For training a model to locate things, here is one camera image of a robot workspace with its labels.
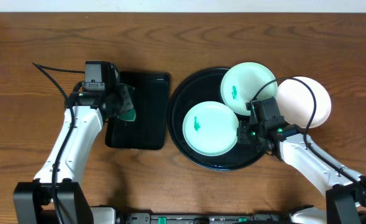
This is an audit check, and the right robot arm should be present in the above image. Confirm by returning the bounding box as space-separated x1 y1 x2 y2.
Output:
237 121 366 223

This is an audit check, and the green sponge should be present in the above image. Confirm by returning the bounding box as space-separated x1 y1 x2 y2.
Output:
117 108 136 122

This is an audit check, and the black round tray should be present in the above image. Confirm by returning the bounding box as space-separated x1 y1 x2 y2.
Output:
167 67 265 171

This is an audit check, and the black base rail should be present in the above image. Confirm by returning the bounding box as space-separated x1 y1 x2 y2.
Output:
89 205 298 224

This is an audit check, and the black rectangular tray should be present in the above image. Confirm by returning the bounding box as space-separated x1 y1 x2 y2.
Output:
105 72 170 150

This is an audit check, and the white plate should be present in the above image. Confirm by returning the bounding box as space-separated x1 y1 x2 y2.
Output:
276 77 332 128

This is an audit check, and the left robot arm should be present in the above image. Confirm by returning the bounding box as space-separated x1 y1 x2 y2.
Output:
13 84 135 223

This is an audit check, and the mint green plate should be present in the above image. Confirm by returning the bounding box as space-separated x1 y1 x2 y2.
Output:
182 101 239 157
220 62 276 116

